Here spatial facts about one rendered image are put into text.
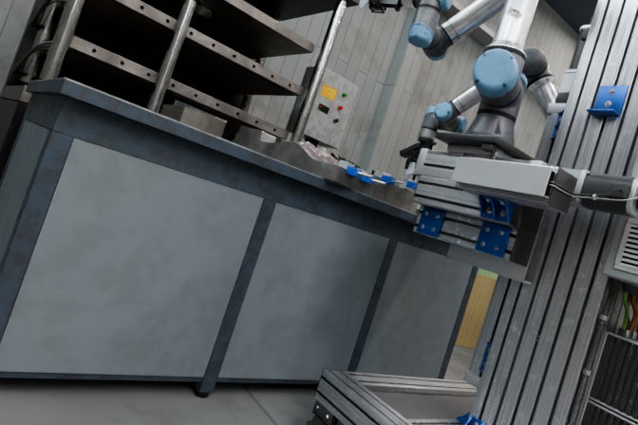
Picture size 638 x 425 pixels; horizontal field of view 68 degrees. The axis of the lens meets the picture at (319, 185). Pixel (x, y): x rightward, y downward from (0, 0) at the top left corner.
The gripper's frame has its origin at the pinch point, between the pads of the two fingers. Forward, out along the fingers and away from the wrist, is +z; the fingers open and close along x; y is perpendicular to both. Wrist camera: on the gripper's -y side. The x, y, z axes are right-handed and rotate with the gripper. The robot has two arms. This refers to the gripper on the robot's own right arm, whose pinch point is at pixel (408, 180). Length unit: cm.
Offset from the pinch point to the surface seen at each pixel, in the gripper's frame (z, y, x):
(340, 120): -29, -73, 8
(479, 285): 43, -65, 194
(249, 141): 10, -15, -76
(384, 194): 11.7, 14.3, -27.7
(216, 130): 12, 1, -98
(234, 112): -6, -67, -61
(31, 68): 5, -128, -141
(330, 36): -64, -60, -26
